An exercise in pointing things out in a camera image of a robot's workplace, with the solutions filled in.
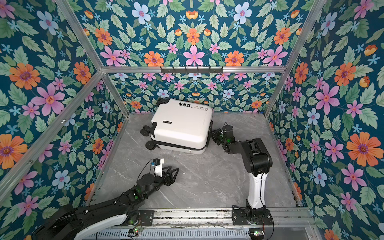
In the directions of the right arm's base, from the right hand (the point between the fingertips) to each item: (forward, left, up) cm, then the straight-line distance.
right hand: (209, 130), depth 100 cm
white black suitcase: (-5, +19, +11) cm, 22 cm away
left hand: (-28, +18, +4) cm, 34 cm away
